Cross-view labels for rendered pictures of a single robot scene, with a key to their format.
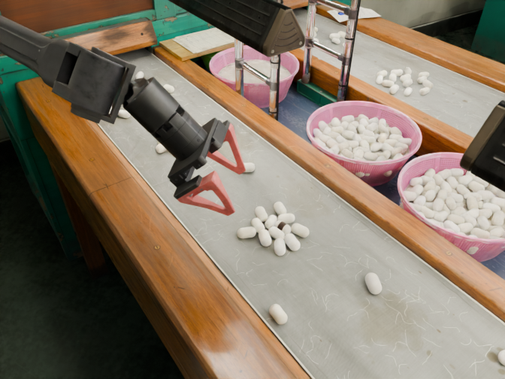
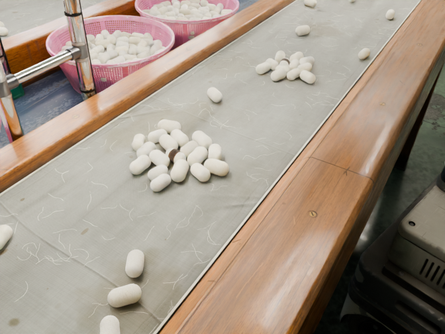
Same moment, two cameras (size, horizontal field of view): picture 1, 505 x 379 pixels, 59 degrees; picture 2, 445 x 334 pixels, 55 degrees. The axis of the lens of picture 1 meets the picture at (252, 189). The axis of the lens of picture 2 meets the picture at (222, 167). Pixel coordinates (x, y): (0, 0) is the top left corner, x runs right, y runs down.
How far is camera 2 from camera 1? 1.24 m
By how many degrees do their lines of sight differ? 81
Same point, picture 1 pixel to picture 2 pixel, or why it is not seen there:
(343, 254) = (283, 44)
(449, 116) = (49, 17)
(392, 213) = (234, 22)
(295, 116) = not seen: hidden behind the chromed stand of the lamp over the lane
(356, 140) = (120, 50)
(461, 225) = (215, 12)
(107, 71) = not seen: outside the picture
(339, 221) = (249, 49)
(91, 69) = not seen: outside the picture
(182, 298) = (408, 79)
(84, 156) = (312, 228)
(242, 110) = (91, 114)
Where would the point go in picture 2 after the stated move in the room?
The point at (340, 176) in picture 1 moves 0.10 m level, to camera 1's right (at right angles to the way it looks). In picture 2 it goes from (200, 42) to (185, 26)
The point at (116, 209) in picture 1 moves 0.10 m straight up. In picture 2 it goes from (371, 146) to (389, 85)
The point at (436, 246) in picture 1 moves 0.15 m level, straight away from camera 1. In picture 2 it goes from (254, 10) to (195, 6)
